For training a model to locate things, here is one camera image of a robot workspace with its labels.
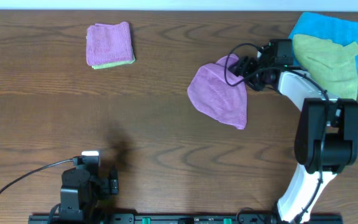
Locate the purple microfiber cloth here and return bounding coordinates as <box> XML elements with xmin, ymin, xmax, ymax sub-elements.
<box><xmin>187</xmin><ymin>54</ymin><xmax>247</xmax><ymax>129</ymax></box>

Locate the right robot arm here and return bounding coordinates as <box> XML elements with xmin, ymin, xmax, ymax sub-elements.
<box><xmin>229</xmin><ymin>57</ymin><xmax>358</xmax><ymax>223</ymax></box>

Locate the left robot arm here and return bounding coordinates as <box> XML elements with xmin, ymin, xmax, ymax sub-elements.
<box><xmin>56</xmin><ymin>169</ymin><xmax>119</xmax><ymax>223</ymax></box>

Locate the crumpled green cloth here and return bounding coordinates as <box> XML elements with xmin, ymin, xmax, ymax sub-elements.
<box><xmin>292</xmin><ymin>34</ymin><xmax>358</xmax><ymax>100</ymax></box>

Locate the blue microfiber cloth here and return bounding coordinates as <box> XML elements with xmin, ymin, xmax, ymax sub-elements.
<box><xmin>288</xmin><ymin>12</ymin><xmax>358</xmax><ymax>96</ymax></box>

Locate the folded green cloth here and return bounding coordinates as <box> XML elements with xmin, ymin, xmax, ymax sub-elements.
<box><xmin>91</xmin><ymin>55</ymin><xmax>135</xmax><ymax>70</ymax></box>

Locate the folded purple cloth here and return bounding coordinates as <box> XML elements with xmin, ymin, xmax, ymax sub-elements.
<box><xmin>86</xmin><ymin>21</ymin><xmax>134</xmax><ymax>66</ymax></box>

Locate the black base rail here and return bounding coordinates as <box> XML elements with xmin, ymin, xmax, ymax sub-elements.
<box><xmin>28</xmin><ymin>213</ymin><xmax>344</xmax><ymax>224</ymax></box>

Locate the left black cable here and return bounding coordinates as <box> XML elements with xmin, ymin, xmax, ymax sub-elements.
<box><xmin>0</xmin><ymin>158</ymin><xmax>74</xmax><ymax>224</ymax></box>

